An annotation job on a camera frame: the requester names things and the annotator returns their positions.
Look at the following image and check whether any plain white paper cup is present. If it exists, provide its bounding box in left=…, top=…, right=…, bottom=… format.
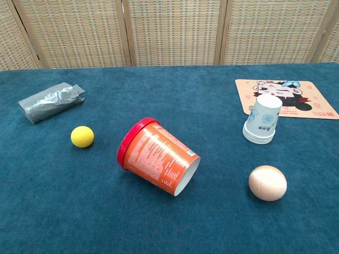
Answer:
left=243, top=134, right=275, bottom=145
left=242, top=131, right=276, bottom=141
left=243, top=133, right=276, bottom=143

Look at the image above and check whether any white paper cup blue print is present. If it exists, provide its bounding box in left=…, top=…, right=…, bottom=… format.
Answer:
left=243, top=94, right=282, bottom=138

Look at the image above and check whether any orange tub with red lid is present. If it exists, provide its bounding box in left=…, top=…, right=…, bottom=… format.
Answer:
left=117, top=117, right=201, bottom=197

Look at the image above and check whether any yellow foam ball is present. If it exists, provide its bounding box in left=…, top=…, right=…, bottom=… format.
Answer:
left=70, top=125, right=95, bottom=148

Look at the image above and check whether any blue velvet tablecloth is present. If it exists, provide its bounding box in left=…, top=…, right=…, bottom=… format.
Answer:
left=0, top=62, right=339, bottom=254

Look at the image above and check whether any woven rattan folding screen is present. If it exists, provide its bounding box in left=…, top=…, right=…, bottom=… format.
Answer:
left=0, top=0, right=339, bottom=71

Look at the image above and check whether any peach egg-shaped ball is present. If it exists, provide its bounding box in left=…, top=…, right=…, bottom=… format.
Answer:
left=248, top=165, right=288, bottom=202

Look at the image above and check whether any crumpled grey foil packet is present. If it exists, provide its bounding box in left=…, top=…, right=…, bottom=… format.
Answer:
left=17, top=82, right=86, bottom=124

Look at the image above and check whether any cartoon girl mouse pad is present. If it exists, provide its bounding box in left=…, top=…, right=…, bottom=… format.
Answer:
left=235, top=79, right=339, bottom=120

